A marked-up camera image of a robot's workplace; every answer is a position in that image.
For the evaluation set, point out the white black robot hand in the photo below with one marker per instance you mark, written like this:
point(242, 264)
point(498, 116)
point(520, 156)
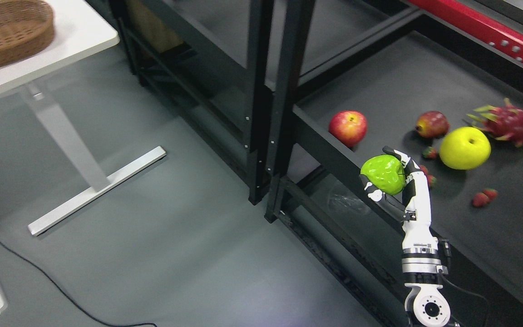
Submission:
point(413, 211)

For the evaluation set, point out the green apple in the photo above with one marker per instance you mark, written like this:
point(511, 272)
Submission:
point(386, 172)

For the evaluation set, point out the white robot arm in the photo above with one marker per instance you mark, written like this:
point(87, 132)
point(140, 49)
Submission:
point(423, 272)

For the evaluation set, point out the strawberry near yellow apple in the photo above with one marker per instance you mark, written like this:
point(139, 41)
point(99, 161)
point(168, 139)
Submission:
point(430, 153)

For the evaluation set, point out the yellow apple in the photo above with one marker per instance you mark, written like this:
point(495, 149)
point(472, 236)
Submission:
point(465, 149)

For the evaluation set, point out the red apple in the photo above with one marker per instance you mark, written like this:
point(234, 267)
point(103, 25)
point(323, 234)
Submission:
point(349, 127)

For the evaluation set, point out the black metal shelf rack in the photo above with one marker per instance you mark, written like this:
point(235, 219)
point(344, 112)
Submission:
point(265, 78)

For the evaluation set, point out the red shelf beam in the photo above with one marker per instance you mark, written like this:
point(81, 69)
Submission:
point(484, 28)

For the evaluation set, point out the strawberry behind hand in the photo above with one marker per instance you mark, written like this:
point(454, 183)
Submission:
point(431, 179)

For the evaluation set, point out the strawberry pair right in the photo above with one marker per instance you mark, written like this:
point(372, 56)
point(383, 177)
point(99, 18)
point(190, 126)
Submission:
point(484, 197)

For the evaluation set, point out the small red peach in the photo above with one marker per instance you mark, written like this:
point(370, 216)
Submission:
point(432, 124)

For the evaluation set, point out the pink dragon fruit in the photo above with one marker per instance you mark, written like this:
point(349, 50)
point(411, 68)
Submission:
point(503, 123)

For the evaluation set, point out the brown wicker basket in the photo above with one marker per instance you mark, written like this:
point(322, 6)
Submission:
point(26, 28)

